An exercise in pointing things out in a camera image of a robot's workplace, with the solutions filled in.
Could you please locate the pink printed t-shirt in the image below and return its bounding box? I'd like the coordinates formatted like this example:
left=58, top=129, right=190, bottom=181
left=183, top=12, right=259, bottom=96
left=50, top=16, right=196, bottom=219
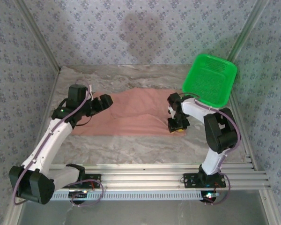
left=71, top=88, right=188, bottom=137

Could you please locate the green plastic basket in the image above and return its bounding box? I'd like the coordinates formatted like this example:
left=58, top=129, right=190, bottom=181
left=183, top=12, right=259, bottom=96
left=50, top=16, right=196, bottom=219
left=181, top=53, right=239, bottom=109

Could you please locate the black controller board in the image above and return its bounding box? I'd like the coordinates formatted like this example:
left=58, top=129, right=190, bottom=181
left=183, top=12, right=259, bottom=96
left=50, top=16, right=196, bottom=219
left=68, top=190, right=89, bottom=204
left=200, top=191, right=220, bottom=203

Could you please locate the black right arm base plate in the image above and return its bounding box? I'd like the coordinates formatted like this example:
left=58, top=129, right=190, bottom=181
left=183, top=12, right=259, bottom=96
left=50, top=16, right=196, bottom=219
left=183, top=173, right=227, bottom=188

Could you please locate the aluminium rail beam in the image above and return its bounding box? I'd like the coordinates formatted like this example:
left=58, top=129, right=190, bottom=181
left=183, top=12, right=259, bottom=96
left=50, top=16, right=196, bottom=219
left=48, top=163, right=272, bottom=191

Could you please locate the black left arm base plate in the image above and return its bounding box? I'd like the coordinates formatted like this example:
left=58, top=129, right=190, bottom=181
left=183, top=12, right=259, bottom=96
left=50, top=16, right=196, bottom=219
left=81, top=173, right=102, bottom=189

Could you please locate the grey slotted cable duct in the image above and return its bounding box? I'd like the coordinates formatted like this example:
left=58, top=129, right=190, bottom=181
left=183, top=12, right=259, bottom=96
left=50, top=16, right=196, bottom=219
left=50, top=191, right=202, bottom=202

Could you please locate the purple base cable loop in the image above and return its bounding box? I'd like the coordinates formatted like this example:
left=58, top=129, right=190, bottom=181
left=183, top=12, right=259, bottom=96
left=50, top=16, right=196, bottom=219
left=69, top=177, right=104, bottom=207
left=203, top=176, right=233, bottom=206

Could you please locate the aluminium corner post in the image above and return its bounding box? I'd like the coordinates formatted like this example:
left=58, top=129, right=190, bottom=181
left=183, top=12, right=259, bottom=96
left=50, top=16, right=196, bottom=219
left=228, top=0, right=270, bottom=61
left=14, top=0, right=62, bottom=71

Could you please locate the aluminium frame leg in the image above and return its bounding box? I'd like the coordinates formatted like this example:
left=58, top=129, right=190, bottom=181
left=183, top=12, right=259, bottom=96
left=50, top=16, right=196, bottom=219
left=259, top=189, right=281, bottom=225
left=3, top=196, right=24, bottom=225

